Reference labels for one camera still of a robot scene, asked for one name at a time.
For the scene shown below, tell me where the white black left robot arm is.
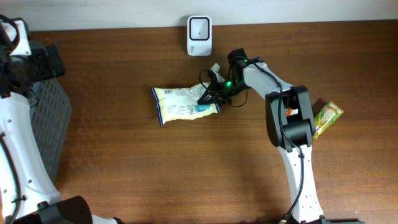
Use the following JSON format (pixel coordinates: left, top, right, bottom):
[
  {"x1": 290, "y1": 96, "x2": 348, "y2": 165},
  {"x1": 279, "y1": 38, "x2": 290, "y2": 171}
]
[{"x1": 1, "y1": 92, "x2": 121, "y2": 223}]

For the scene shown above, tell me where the small orange tissue pack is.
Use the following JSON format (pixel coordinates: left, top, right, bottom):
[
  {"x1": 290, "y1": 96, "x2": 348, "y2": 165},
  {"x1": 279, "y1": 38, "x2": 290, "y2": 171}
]
[{"x1": 285, "y1": 108, "x2": 299, "y2": 117}]

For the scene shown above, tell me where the dark grey mesh basket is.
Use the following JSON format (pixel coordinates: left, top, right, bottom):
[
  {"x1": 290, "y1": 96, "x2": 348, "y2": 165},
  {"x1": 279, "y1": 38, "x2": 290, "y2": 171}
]
[{"x1": 30, "y1": 78, "x2": 72, "y2": 182}]

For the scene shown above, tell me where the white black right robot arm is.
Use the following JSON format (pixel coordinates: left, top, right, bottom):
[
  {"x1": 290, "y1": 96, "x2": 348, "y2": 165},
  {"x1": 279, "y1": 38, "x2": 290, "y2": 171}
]
[{"x1": 198, "y1": 49, "x2": 326, "y2": 223}]

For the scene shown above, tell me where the yellow snack bag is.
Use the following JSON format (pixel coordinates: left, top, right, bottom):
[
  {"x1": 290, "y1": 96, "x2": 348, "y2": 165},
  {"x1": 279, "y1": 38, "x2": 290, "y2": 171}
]
[{"x1": 152, "y1": 84, "x2": 221, "y2": 126}]

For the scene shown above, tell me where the green tea carton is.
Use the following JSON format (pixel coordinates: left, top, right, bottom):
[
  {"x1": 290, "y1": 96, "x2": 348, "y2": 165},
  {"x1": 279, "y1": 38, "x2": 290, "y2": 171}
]
[{"x1": 313, "y1": 101, "x2": 344, "y2": 139}]

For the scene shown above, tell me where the white barcode scanner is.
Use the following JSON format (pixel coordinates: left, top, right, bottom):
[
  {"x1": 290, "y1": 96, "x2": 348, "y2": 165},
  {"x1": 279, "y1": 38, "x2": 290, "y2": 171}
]
[{"x1": 187, "y1": 15, "x2": 213, "y2": 57}]

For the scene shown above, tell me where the black right camera cable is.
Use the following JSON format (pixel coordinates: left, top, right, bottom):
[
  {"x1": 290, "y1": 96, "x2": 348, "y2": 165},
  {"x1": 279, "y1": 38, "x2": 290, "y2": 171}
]
[{"x1": 198, "y1": 68, "x2": 215, "y2": 91}]

